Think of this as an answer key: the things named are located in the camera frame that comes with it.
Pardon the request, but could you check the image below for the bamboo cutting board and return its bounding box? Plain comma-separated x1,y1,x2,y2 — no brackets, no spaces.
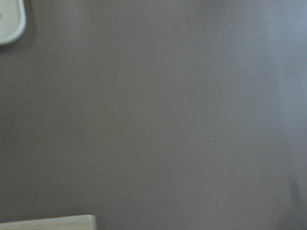
0,215,97,230

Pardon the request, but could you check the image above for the cream rabbit tray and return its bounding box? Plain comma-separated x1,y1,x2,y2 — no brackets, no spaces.
0,0,26,46

